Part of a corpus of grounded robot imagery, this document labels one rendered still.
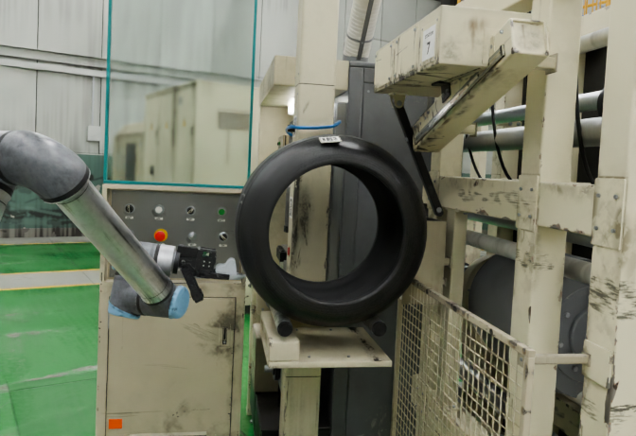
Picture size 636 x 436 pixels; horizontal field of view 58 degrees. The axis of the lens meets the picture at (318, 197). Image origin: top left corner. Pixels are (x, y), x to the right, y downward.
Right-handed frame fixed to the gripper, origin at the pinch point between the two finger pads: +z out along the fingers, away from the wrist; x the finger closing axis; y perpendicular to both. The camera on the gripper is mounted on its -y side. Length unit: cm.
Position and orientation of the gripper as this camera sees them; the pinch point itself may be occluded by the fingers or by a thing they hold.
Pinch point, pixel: (240, 277)
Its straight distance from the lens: 175.4
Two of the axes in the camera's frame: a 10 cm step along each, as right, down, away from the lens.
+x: -1.7, -0.6, 9.8
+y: 1.7, -9.9, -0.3
